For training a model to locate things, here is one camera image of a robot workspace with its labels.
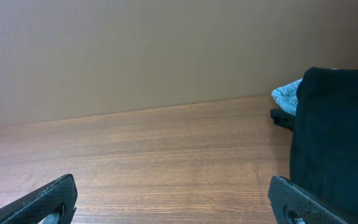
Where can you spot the black shorts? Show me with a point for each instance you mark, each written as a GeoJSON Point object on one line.
{"type": "Point", "coordinates": [324, 148]}

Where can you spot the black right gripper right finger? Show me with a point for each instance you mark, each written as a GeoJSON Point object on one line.
{"type": "Point", "coordinates": [293, 205]}

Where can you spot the light blue denim shorts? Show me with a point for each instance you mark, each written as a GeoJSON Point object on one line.
{"type": "Point", "coordinates": [285, 97]}

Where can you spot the black garment under jeans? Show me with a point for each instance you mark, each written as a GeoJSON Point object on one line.
{"type": "Point", "coordinates": [282, 118]}

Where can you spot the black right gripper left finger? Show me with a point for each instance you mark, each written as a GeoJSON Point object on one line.
{"type": "Point", "coordinates": [52, 203]}

